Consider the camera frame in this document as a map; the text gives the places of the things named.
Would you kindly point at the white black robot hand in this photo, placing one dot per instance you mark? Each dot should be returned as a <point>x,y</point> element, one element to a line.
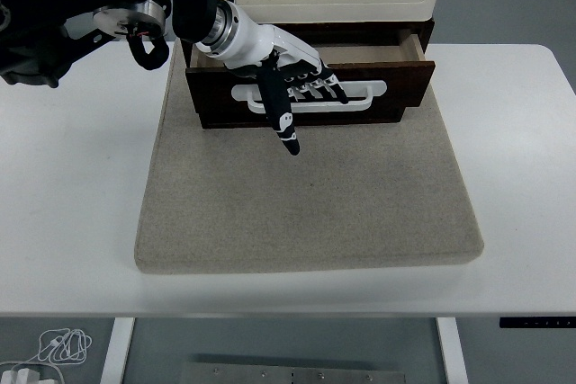
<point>252,42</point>

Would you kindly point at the dark brown wooden drawer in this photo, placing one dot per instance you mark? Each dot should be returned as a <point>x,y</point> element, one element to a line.
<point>396,87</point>

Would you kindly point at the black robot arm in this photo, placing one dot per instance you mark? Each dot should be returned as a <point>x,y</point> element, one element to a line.
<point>36,42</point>

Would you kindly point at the dark brown drawer case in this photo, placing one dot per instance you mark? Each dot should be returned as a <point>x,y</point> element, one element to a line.
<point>360,26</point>

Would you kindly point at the beige fabric mat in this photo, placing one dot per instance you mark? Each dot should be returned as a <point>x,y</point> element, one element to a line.
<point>306,204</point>

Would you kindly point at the white table leg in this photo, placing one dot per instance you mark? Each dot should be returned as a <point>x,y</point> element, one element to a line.
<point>452,348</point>
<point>117,348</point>

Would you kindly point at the grey metal plate with screws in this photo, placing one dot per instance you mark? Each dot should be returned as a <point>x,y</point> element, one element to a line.
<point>292,375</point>

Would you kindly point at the black table control panel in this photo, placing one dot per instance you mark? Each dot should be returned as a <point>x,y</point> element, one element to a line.
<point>535,323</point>

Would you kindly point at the white power adapter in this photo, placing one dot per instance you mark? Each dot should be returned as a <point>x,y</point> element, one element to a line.
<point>20,377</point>

